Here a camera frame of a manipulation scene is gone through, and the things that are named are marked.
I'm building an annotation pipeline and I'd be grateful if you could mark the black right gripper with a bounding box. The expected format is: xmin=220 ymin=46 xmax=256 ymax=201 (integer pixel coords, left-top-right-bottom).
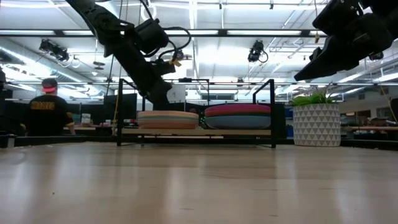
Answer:
xmin=294 ymin=14 xmax=395 ymax=81

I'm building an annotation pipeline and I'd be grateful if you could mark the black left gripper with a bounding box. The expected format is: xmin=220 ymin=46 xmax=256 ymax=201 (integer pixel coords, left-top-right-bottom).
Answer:
xmin=116 ymin=40 xmax=177 ymax=111

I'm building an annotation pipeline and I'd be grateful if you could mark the peach plate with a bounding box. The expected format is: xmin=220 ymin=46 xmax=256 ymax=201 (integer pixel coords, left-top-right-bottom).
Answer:
xmin=138 ymin=120 xmax=199 ymax=130

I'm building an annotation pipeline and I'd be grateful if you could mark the pink plate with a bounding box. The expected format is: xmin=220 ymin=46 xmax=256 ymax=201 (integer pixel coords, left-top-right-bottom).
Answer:
xmin=204 ymin=103 xmax=272 ymax=113

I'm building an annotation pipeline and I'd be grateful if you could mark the blue plate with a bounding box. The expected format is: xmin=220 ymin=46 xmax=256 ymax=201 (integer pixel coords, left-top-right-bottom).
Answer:
xmin=205 ymin=116 xmax=271 ymax=130

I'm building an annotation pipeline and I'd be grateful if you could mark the white tank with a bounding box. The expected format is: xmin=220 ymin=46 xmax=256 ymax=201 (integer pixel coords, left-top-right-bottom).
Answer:
xmin=169 ymin=84 xmax=187 ymax=103

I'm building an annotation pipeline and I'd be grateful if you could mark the black monitor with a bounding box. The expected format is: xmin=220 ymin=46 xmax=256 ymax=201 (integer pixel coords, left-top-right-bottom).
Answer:
xmin=104 ymin=93 xmax=138 ymax=124

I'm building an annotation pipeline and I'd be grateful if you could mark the black dish rack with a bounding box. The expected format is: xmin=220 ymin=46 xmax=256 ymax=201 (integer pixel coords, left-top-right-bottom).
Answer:
xmin=116 ymin=78 xmax=277 ymax=149

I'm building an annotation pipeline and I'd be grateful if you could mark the green plant in patterned pot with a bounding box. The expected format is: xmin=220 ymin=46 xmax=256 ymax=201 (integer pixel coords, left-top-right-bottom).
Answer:
xmin=290 ymin=83 xmax=342 ymax=147

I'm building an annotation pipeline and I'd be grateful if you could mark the wooden background table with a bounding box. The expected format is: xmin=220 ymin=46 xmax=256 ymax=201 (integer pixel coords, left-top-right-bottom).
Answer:
xmin=341 ymin=125 xmax=398 ymax=131

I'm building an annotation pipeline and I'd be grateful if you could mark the blue bin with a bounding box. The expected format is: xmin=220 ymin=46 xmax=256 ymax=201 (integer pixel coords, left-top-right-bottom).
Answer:
xmin=285 ymin=107 xmax=295 ymax=138

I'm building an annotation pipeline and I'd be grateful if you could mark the person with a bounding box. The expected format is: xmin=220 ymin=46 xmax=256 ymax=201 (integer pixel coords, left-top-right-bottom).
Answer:
xmin=23 ymin=77 xmax=76 ymax=137

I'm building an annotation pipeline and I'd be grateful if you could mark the black ceiling fixture cluster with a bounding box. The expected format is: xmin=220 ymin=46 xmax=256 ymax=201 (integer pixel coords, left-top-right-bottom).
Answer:
xmin=39 ymin=39 xmax=71 ymax=63

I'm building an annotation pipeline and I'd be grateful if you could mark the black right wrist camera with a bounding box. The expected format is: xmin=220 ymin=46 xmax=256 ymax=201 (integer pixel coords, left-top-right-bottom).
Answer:
xmin=312 ymin=0 xmax=364 ymax=37

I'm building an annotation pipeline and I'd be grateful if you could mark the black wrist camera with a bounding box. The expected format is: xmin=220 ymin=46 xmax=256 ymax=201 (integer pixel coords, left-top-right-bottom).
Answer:
xmin=312 ymin=0 xmax=364 ymax=37
xmin=134 ymin=17 xmax=170 ymax=58

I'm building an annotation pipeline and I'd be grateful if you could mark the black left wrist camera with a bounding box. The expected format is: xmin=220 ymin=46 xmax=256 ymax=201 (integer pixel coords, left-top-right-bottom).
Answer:
xmin=134 ymin=17 xmax=170 ymax=58

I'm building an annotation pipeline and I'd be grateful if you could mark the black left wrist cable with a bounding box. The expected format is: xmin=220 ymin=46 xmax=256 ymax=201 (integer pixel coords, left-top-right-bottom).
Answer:
xmin=141 ymin=0 xmax=192 ymax=68

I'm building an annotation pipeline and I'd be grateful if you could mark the black ceiling camera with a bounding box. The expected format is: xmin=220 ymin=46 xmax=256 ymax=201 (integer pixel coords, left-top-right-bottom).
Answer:
xmin=248 ymin=39 xmax=269 ymax=63

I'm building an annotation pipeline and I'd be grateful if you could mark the black overhead frame beam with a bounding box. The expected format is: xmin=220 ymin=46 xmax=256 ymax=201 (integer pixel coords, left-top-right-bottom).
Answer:
xmin=0 ymin=29 xmax=327 ymax=38

